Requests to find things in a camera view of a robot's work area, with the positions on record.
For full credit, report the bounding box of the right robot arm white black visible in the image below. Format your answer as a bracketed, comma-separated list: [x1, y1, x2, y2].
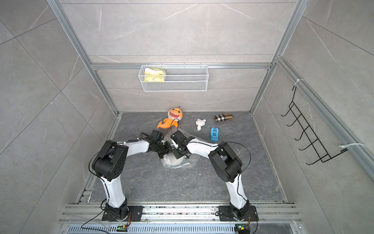
[171, 133, 250, 220]

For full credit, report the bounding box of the orange shark plush toy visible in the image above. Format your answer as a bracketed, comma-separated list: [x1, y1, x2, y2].
[157, 107, 183, 129]

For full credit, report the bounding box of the plaid brown pouch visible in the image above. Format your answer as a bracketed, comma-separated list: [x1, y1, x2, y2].
[214, 114, 233, 122]

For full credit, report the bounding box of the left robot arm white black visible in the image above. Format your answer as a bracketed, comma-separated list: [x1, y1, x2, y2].
[91, 138, 170, 221]

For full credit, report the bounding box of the aluminium mounting rail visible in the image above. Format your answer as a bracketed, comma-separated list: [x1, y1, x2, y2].
[57, 202, 306, 234]

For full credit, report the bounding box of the blue tape dispenser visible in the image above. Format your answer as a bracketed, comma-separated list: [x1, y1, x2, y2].
[210, 127, 219, 142]

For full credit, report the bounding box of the white plate teal rim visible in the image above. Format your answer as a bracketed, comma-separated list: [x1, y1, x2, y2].
[162, 156, 184, 168]

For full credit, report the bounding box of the black wire hook rack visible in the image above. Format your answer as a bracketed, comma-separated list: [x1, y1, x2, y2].
[281, 86, 348, 166]

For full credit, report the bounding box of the small white bunny plush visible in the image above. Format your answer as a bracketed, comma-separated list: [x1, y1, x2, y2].
[195, 119, 206, 131]

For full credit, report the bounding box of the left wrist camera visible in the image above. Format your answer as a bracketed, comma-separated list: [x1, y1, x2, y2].
[149, 130, 164, 141]

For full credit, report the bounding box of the yellow white cloth in basket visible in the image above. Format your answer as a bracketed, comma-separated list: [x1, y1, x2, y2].
[144, 68, 166, 82]

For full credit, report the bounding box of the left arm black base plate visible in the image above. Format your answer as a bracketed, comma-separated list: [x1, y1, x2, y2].
[101, 205, 144, 222]

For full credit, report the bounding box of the clear bubble wrap sheet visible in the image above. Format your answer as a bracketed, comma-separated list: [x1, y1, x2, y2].
[161, 127, 200, 169]

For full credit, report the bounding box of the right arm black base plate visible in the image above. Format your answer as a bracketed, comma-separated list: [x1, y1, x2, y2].
[214, 206, 259, 222]

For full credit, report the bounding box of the white wire mesh basket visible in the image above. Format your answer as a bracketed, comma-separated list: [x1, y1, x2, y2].
[138, 65, 209, 92]

